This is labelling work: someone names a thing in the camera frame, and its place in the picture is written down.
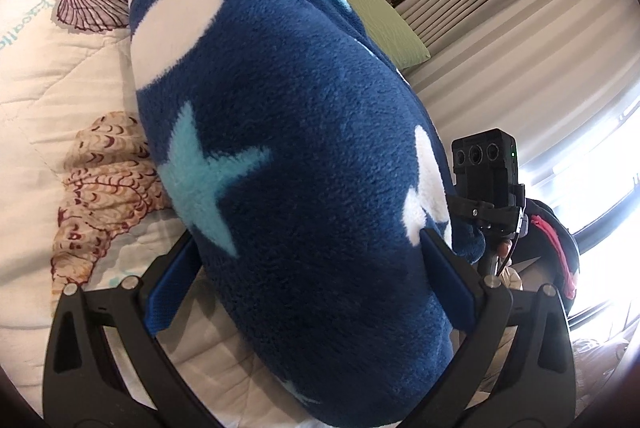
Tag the white crumpled cloth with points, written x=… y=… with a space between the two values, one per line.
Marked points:
x=600 y=358

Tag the grey curtains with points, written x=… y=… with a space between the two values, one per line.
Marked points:
x=500 y=47

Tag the white seashell-print quilt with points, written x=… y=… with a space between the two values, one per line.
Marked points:
x=65 y=72

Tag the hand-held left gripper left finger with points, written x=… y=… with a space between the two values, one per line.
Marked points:
x=167 y=288

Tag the blue star-print fleece garment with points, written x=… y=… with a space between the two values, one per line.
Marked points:
x=300 y=157

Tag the plain green pillow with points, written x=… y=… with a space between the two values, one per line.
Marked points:
x=390 y=25

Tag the black bag with pink tassel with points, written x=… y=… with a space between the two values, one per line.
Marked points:
x=542 y=258

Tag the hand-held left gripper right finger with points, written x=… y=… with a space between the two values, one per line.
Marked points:
x=450 y=280

